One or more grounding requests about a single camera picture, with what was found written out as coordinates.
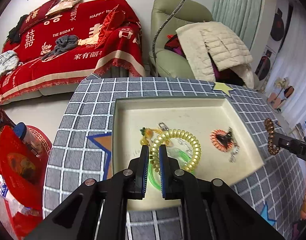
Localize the green translucent bangle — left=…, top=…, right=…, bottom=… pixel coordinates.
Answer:
left=148, top=145, right=192, bottom=194

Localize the orange black scrunchie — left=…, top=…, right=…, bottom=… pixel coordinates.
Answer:
left=210, top=127, right=238, bottom=152

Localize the brown spiral hair tie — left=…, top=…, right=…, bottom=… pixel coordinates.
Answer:
left=264, top=117, right=281, bottom=156

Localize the yellow-green felt star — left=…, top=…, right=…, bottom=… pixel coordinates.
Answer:
left=213, top=82, right=234, bottom=98

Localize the orange felt star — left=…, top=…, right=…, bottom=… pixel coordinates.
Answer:
left=87, top=132, right=112, bottom=180

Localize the yellow spiral hair tie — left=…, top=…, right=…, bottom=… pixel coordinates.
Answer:
left=149, top=128, right=202, bottom=173

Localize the red patterned sofa blanket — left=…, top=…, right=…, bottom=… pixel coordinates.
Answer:
left=0, top=0, right=145, bottom=103

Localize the yellow charm keychain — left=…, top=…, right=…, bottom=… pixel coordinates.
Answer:
left=140, top=127, right=163, bottom=146

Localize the silver chain white bead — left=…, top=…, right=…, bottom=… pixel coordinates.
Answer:
left=229, top=143, right=240, bottom=163

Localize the red gift bag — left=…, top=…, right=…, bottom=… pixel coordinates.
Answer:
left=0, top=126, right=52, bottom=239

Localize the grey checkered tablecloth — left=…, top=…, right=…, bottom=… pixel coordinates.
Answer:
left=42, top=74, right=306, bottom=239

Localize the beige puffer jacket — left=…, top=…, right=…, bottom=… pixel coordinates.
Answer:
left=176, top=22, right=254, bottom=89

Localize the grey-green jewelry tray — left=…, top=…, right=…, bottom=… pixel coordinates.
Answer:
left=112, top=97, right=264, bottom=211

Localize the blue felt star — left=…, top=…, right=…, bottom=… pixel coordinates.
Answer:
left=260, top=203, right=276, bottom=226

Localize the green armchair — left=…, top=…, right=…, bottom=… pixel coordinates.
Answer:
left=149, top=0, right=245, bottom=86

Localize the grey crumpled cloth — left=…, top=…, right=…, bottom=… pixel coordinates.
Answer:
left=41, top=35, right=78, bottom=60

